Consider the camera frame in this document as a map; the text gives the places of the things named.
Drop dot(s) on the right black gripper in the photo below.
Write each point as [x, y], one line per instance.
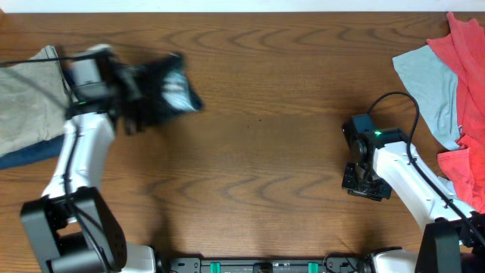
[383, 192]

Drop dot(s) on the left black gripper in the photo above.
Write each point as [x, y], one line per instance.
[124, 75]

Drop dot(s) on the black cycling jersey orange print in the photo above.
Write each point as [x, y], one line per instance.
[166, 91]

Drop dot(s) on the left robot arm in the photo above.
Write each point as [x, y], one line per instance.
[70, 227]

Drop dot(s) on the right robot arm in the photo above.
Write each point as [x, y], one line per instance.
[383, 162]

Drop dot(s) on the folded beige garment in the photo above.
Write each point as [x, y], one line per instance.
[33, 102]

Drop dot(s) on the folded navy blue garment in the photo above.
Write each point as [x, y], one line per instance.
[34, 153]

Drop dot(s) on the light grey t-shirt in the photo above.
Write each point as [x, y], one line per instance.
[433, 85]

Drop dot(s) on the red t-shirt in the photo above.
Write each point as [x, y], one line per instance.
[463, 52]

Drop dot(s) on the black mounting rail base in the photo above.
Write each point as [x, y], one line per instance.
[331, 263]

